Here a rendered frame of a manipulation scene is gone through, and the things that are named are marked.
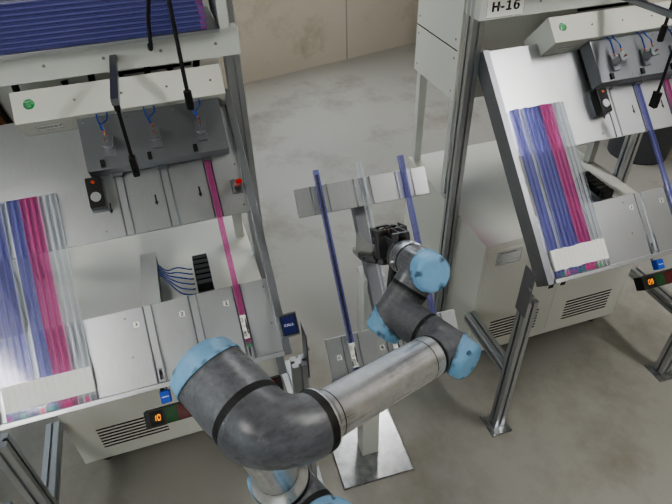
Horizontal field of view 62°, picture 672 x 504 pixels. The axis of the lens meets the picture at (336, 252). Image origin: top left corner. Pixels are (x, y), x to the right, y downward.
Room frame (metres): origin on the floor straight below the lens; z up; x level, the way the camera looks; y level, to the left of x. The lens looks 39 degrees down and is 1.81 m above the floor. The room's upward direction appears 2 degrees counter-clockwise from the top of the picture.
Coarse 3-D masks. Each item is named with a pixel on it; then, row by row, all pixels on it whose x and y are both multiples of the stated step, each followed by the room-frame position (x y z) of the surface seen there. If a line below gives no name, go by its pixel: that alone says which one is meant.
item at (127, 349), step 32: (224, 288) 1.04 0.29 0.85; (256, 288) 1.05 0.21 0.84; (96, 320) 0.95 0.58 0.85; (128, 320) 0.95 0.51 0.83; (160, 320) 0.96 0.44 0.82; (192, 320) 0.97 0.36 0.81; (224, 320) 0.98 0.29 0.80; (256, 320) 0.99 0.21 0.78; (96, 352) 0.89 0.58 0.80; (128, 352) 0.90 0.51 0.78; (160, 352) 0.90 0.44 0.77; (256, 352) 0.93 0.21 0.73; (96, 384) 0.84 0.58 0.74; (128, 384) 0.84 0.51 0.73; (0, 416) 0.76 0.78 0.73
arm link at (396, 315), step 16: (400, 288) 0.77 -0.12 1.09; (384, 304) 0.76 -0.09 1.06; (400, 304) 0.75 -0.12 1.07; (416, 304) 0.75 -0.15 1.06; (368, 320) 0.75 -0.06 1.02; (384, 320) 0.73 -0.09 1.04; (400, 320) 0.72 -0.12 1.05; (416, 320) 0.71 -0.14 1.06; (384, 336) 0.71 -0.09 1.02; (400, 336) 0.71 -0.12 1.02
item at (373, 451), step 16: (368, 304) 1.06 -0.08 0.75; (384, 416) 1.22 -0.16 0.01; (352, 432) 1.16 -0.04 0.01; (368, 432) 1.07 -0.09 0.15; (384, 432) 1.15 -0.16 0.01; (352, 448) 1.09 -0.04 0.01; (368, 448) 1.07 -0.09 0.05; (384, 448) 1.09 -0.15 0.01; (400, 448) 1.09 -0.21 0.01; (336, 464) 1.04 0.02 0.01; (352, 464) 1.03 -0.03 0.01; (368, 464) 1.03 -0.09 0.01; (384, 464) 1.03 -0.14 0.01; (400, 464) 1.02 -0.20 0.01; (352, 480) 0.97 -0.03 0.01; (368, 480) 0.97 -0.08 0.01
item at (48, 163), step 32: (0, 128) 1.26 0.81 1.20; (0, 160) 1.20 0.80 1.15; (32, 160) 1.21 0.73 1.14; (64, 160) 1.22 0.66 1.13; (192, 160) 1.27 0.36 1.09; (224, 160) 1.28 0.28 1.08; (0, 192) 1.14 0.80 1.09; (32, 192) 1.15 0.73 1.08; (64, 192) 1.16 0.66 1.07; (128, 192) 1.19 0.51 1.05; (160, 192) 1.20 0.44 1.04; (192, 192) 1.21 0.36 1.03; (224, 192) 1.22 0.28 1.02; (64, 224) 1.11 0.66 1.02; (96, 224) 1.12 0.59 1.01; (128, 224) 1.13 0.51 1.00; (160, 224) 1.14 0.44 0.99
